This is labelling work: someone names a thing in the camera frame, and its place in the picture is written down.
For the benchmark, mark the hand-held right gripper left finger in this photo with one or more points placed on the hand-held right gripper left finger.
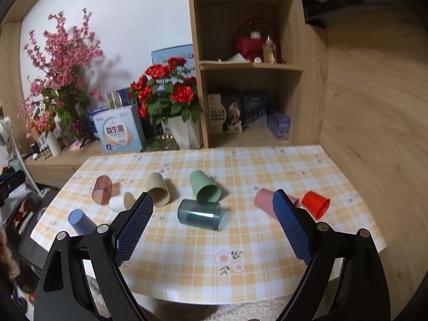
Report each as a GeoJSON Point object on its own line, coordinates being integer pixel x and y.
{"type": "Point", "coordinates": [133, 230]}

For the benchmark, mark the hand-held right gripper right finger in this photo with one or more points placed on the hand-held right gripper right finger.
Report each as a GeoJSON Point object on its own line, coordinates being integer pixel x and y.
{"type": "Point", "coordinates": [292, 229]}

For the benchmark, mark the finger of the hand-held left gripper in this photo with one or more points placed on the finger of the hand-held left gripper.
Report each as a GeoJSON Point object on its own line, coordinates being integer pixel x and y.
{"type": "Point", "coordinates": [11, 181]}

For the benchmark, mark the white cup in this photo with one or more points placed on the white cup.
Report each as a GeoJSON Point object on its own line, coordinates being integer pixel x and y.
{"type": "Point", "coordinates": [119, 203]}

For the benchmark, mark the red cup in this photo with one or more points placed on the red cup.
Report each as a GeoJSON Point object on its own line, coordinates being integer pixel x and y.
{"type": "Point", "coordinates": [314, 202]}

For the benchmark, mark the pink cup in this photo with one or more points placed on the pink cup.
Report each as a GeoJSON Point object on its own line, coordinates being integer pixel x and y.
{"type": "Point", "coordinates": [264, 201]}

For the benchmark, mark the beige cup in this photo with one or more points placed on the beige cup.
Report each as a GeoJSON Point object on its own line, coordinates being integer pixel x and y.
{"type": "Point", "coordinates": [157, 187]}

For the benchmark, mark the brown translucent cup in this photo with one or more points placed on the brown translucent cup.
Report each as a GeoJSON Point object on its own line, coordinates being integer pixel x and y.
{"type": "Point", "coordinates": [102, 189]}

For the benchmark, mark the blue cup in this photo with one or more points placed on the blue cup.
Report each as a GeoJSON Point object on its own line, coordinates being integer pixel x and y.
{"type": "Point", "coordinates": [79, 221]}

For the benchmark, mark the dark teal translucent cup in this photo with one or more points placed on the dark teal translucent cup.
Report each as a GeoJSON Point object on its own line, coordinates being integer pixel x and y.
{"type": "Point", "coordinates": [197, 214]}

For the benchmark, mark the green cup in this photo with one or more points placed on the green cup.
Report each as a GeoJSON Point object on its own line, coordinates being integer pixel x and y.
{"type": "Point", "coordinates": [204, 187]}

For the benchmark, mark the low wooden cabinet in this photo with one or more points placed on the low wooden cabinet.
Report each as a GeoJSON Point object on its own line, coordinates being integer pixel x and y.
{"type": "Point", "coordinates": [57, 169]}

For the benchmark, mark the white fan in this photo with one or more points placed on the white fan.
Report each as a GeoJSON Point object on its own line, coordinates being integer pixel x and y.
{"type": "Point", "coordinates": [5, 132]}

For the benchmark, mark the white slim vase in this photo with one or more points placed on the white slim vase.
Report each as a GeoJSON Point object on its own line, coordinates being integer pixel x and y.
{"type": "Point", "coordinates": [54, 145]}

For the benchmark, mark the red patterned cloth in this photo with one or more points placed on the red patterned cloth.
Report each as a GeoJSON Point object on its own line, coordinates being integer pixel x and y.
{"type": "Point", "coordinates": [10, 257]}

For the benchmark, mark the yellow checked tablecloth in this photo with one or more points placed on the yellow checked tablecloth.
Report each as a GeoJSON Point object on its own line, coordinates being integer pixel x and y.
{"type": "Point", "coordinates": [207, 257]}

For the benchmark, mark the silver tray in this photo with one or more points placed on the silver tray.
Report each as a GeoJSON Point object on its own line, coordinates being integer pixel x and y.
{"type": "Point", "coordinates": [160, 142]}

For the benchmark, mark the white and blue carton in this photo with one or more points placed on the white and blue carton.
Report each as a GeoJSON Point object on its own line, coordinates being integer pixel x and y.
{"type": "Point", "coordinates": [118, 133]}

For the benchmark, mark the purple box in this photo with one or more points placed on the purple box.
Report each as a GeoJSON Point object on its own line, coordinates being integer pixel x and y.
{"type": "Point", "coordinates": [280, 125]}

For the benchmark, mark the white faceted vase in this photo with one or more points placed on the white faceted vase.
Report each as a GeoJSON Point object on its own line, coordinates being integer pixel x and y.
{"type": "Point", "coordinates": [184, 133]}

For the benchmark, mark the pink blossom bouquet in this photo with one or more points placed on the pink blossom bouquet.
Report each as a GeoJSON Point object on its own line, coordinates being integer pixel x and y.
{"type": "Point", "coordinates": [63, 70]}

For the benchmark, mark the dark blue box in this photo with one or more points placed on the dark blue box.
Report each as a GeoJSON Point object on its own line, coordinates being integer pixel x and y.
{"type": "Point", "coordinates": [254, 108]}

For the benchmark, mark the clear glass jar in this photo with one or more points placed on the clear glass jar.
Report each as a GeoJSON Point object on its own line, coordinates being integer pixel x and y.
{"type": "Point", "coordinates": [113, 100]}

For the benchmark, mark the dark box with figure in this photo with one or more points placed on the dark box with figure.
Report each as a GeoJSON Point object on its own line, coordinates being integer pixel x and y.
{"type": "Point", "coordinates": [233, 110]}

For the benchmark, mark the white and black box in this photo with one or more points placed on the white and black box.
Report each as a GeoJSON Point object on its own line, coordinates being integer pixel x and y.
{"type": "Point", "coordinates": [216, 115]}

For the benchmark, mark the red rose bouquet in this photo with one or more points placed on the red rose bouquet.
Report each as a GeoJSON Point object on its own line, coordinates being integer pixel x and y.
{"type": "Point", "coordinates": [167, 97]}

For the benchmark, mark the wooden shelf unit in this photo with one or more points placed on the wooden shelf unit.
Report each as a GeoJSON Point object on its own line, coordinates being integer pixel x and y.
{"type": "Point", "coordinates": [312, 73]}

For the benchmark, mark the large blue and white box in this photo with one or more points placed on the large blue and white box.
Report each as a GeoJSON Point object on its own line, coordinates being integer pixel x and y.
{"type": "Point", "coordinates": [164, 55]}

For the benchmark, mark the clear glass bottle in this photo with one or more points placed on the clear glass bottle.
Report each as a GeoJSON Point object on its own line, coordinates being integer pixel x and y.
{"type": "Point", "coordinates": [269, 50]}

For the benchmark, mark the white paper sheet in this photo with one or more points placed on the white paper sheet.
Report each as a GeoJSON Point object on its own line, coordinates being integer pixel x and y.
{"type": "Point", "coordinates": [227, 59]}

